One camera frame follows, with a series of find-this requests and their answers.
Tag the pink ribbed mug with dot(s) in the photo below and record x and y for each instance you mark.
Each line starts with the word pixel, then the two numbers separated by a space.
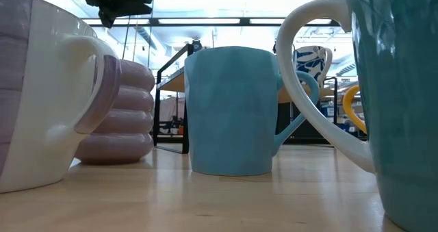
pixel 130 122

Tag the purple striped white mug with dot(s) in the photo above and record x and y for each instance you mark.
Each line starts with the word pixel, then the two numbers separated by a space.
pixel 41 122

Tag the light blue faceted mug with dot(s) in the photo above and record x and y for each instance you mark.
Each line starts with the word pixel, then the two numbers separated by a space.
pixel 232 115

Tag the blue white patterned mug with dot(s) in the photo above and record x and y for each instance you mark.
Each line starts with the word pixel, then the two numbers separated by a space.
pixel 309 62

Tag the yellow mug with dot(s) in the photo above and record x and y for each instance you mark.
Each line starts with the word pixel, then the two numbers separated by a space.
pixel 347 105

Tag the small black blue device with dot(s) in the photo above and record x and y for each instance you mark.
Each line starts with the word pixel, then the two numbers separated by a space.
pixel 196 46

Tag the grey draped cloth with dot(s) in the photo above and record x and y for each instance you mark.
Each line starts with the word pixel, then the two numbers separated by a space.
pixel 171 109

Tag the blue box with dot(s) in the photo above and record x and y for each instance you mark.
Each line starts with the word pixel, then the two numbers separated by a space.
pixel 328 110

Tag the black overhead frame beam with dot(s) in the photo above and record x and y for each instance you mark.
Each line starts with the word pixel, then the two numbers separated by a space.
pixel 154 21

